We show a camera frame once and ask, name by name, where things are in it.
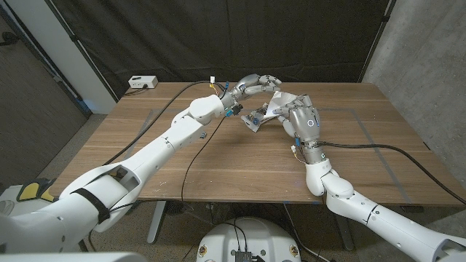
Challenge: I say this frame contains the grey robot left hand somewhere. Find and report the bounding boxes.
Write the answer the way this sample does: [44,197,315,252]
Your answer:
[218,74,283,112]

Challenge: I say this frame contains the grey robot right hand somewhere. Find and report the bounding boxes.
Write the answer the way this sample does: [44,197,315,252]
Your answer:
[271,94,328,165]

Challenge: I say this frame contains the white mailer package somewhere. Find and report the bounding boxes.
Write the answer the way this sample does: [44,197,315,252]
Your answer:
[262,90,299,119]

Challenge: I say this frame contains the clear bag of parts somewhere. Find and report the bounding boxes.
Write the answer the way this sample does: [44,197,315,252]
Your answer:
[240,103,281,133]

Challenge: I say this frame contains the black backdrop curtain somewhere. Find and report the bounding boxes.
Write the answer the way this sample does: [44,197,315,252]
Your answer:
[45,0,396,99]

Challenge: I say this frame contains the white power strip box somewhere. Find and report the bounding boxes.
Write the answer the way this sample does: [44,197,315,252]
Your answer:
[127,75,159,90]

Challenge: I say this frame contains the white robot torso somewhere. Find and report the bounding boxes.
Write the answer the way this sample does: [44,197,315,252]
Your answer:
[196,217,302,262]

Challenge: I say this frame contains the black backdrop stand pole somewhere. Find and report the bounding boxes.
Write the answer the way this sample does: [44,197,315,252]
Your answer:
[358,0,396,83]
[45,0,119,103]

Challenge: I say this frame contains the black round object under table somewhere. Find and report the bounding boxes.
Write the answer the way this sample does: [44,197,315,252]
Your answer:
[165,201,186,215]

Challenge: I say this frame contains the yellow black foot pedal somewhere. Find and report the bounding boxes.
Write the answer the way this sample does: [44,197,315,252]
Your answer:
[16,177,61,204]

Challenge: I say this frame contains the white floor mat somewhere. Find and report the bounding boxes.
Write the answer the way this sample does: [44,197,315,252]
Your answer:
[0,184,63,219]

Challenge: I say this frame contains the grey sneaker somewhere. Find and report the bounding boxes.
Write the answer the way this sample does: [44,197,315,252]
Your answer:
[0,199,15,216]

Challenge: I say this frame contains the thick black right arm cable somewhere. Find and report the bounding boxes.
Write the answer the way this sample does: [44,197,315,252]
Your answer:
[316,141,466,205]

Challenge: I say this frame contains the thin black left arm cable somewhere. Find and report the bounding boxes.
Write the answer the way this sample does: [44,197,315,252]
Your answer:
[107,114,230,214]

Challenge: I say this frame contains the black power strip cable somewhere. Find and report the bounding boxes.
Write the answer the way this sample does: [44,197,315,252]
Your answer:
[123,84,149,97]

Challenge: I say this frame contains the grey floor cable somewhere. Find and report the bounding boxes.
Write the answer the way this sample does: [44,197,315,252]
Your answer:
[283,203,331,262]

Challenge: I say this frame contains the black torso cable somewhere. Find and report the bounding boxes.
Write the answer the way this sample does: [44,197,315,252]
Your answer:
[209,203,252,255]

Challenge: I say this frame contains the black door handle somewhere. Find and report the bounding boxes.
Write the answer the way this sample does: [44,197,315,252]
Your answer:
[0,31,20,47]

